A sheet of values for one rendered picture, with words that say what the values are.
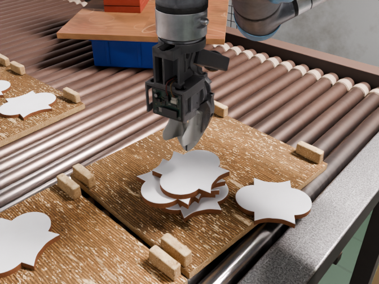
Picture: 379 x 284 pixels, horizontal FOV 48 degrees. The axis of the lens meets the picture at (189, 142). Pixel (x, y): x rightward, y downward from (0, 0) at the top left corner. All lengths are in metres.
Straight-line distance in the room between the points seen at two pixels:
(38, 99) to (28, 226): 0.48
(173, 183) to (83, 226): 0.18
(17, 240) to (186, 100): 0.37
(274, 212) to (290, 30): 3.12
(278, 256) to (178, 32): 0.40
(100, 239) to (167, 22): 0.38
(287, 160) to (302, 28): 2.88
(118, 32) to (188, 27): 0.74
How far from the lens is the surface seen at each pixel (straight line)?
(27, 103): 1.18
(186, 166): 0.78
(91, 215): 0.80
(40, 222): 0.80
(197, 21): 0.61
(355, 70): 1.38
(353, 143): 1.07
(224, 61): 0.74
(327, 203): 0.88
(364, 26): 3.54
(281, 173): 0.89
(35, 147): 1.05
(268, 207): 0.79
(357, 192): 0.92
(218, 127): 1.02
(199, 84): 0.65
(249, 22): 0.67
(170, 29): 0.61
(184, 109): 0.63
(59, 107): 1.16
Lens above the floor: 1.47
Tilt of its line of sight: 34 degrees down
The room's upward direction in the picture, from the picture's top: straight up
